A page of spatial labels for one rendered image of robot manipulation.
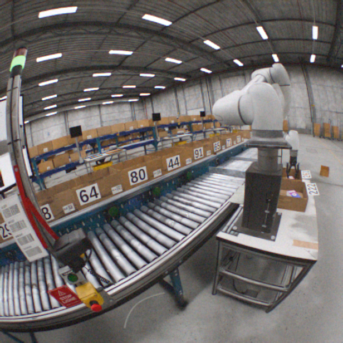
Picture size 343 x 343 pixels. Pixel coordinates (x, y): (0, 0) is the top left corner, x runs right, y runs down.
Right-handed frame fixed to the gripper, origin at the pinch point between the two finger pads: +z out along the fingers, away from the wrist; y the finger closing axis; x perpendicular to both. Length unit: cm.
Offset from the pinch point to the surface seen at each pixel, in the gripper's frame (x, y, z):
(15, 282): -158, -152, 5
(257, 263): -29, -24, 80
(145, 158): -2, -140, -21
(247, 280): -76, -41, 36
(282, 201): -41.8, -22.7, -0.6
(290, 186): -17.5, -7.8, 0.4
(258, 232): -65, -42, 4
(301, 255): -83, -20, 5
